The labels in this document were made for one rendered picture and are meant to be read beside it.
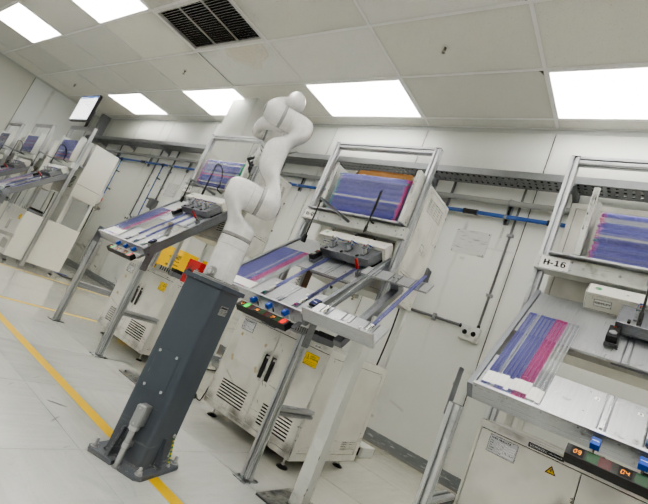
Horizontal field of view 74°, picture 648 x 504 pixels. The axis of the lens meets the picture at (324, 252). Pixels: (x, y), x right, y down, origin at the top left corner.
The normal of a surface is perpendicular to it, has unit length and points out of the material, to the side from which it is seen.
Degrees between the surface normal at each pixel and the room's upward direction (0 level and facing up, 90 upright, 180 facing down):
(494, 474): 90
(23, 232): 90
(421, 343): 89
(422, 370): 89
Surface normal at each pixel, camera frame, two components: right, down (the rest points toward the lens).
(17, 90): 0.75, 0.21
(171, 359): -0.25, -0.28
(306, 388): -0.54, -0.36
